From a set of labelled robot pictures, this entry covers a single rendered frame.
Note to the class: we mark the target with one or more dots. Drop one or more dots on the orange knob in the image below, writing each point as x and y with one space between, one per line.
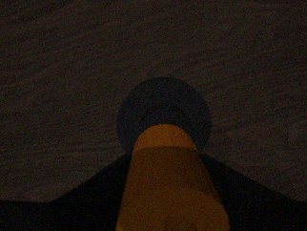
167 186

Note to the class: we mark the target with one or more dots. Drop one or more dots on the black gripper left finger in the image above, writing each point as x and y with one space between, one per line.
92 206

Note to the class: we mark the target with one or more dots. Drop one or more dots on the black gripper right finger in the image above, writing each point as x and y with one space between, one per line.
251 206

